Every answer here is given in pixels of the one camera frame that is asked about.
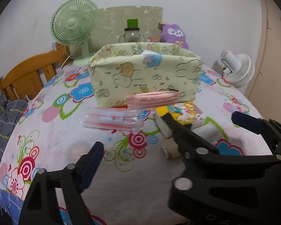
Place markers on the white foam block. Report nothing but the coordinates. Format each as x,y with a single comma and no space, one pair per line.
162,129

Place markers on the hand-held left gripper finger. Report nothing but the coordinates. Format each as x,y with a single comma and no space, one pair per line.
92,166

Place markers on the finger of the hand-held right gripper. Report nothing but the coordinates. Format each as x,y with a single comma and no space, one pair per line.
189,143
248,121

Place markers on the grey plaid blanket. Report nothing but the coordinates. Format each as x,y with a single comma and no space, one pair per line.
4,117

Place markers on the green cartoon printed board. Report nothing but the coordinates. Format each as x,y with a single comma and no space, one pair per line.
114,21

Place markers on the yellow printed packet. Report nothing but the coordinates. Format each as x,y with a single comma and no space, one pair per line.
185,113

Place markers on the beige door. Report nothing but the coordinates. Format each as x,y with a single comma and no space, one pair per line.
271,51

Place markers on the green desk fan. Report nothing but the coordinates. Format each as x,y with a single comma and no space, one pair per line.
72,23

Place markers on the purple plush bunny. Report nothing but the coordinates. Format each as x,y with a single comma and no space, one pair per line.
173,34

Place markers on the wooden bed headboard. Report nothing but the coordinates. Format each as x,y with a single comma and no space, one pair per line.
25,75

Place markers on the clear plastic bag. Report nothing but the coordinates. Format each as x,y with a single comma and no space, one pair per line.
107,119

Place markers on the floral tablecloth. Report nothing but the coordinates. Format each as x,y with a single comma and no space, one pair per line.
60,145

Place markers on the cotton swab jar orange lid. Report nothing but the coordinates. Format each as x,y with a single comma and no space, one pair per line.
154,39

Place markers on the pink wet wipes pack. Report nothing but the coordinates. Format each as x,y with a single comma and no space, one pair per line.
152,99

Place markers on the white standing fan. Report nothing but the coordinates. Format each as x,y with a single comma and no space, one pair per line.
241,70

